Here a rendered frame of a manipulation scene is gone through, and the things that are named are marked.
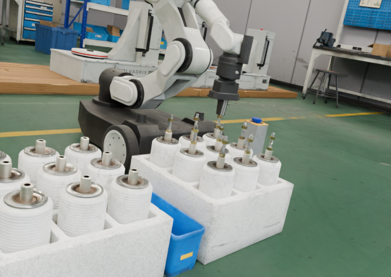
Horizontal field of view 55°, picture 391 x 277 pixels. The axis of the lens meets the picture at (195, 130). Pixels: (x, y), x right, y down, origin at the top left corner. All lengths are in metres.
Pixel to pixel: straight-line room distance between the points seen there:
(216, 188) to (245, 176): 0.12
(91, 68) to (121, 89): 1.34
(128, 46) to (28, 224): 2.89
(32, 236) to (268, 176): 0.75
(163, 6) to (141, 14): 1.89
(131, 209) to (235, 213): 0.35
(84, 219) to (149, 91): 1.03
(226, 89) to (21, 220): 0.84
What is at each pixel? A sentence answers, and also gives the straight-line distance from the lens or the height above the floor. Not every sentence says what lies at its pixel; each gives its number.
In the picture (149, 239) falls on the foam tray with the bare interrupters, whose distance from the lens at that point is 0.89.
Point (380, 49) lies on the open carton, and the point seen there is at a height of 0.85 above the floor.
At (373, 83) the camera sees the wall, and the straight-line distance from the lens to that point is 6.27.
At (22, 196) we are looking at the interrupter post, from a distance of 0.77.
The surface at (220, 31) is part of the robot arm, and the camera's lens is 1.33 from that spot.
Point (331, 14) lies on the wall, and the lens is 6.66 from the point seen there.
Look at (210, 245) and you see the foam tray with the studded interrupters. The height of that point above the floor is 0.06.
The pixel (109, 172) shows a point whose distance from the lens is 0.94.
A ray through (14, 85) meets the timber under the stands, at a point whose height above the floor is 0.06.
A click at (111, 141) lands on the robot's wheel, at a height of 0.12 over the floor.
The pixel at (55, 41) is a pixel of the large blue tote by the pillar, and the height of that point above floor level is 0.19.
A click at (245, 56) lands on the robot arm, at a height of 0.56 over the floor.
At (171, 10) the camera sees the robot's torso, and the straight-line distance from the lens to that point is 1.66.
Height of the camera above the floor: 0.60
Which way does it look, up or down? 14 degrees down
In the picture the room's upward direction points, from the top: 10 degrees clockwise
